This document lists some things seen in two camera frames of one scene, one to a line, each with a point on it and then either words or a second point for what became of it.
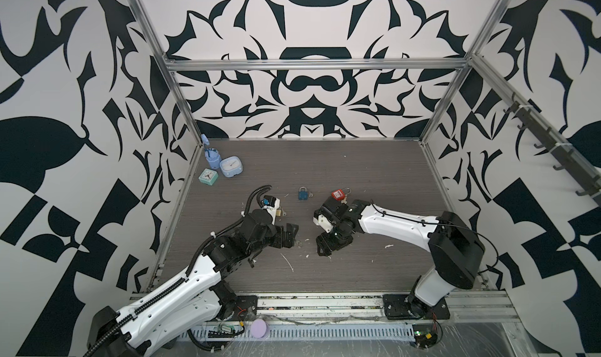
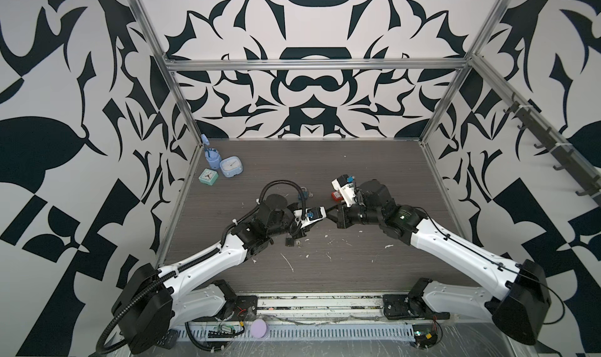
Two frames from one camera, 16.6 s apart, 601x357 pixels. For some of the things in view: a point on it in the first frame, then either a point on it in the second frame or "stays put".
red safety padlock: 340,194 stays put
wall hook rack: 563,153 stays put
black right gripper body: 336,238 -> 358,214
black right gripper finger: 323,248 -> 336,214
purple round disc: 259,328 stays put
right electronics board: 424,335 stays put
